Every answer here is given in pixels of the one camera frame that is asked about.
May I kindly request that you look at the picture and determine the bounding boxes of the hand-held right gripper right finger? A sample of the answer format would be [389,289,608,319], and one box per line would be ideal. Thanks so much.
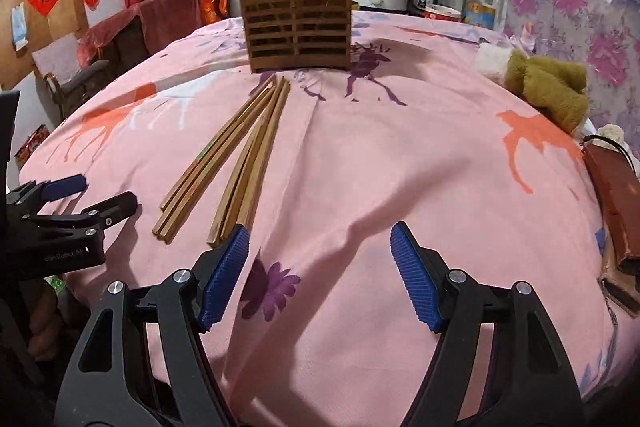
[390,221,586,427]

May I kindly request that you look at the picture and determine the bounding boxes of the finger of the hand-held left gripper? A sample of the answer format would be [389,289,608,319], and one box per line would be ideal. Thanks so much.
[20,191,139,239]
[5,174,87,210]

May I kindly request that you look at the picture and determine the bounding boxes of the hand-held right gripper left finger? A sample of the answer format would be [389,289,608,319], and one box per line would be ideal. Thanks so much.
[54,224,251,427]

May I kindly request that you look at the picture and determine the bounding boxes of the pile of wooden chopsticks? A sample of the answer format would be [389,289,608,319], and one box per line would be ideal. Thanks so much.
[152,74,292,249]

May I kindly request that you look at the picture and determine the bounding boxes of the wooden chopstick holder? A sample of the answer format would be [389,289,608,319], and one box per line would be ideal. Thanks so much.
[239,0,353,72]

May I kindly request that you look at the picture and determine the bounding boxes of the person's left hand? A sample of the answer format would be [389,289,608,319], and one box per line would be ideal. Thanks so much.
[27,281,66,359]

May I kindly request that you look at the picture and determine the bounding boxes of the red printed carton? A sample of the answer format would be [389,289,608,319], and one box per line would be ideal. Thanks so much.
[15,124,51,168]

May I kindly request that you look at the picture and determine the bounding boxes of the wooden armchair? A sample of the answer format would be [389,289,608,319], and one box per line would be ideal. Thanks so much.
[32,47,111,122]

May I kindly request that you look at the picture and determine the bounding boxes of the pink deer print tablecloth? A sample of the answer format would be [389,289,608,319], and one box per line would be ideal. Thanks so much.
[20,9,626,418]

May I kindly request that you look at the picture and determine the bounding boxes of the grey chair cushion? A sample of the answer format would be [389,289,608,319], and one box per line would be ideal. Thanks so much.
[32,47,81,75]

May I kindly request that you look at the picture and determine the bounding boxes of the blue and white paper packet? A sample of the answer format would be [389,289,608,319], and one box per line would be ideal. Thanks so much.
[11,3,29,52]

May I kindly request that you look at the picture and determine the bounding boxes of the red covered side table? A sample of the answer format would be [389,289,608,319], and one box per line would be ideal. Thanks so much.
[80,0,206,72]

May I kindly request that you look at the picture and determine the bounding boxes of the red-brown leather case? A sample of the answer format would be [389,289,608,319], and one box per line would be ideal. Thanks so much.
[582,134,640,278]

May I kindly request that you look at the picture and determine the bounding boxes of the olive and white plush toy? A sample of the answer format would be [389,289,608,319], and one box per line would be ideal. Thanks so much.
[474,44,590,135]

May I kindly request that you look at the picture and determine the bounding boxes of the white fluffy cloth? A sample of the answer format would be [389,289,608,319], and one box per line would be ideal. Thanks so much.
[597,124,627,146]

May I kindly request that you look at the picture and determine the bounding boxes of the red and white bowl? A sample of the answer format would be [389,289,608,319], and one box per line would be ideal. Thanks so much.
[424,4,463,23]

